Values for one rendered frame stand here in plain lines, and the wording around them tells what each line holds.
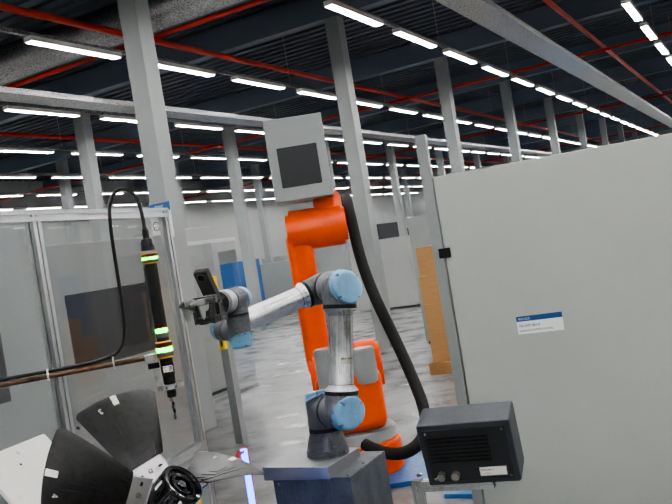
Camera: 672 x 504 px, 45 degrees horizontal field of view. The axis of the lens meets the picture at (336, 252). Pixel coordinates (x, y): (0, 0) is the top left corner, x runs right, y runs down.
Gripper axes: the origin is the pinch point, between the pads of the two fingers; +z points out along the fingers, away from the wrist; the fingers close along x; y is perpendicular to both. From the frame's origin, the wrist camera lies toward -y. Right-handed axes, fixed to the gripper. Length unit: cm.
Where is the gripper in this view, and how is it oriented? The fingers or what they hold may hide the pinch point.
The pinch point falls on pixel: (186, 303)
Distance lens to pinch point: 238.0
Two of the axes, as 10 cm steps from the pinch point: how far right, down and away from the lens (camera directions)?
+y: 1.6, 9.9, 0.0
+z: -3.4, 0.6, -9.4
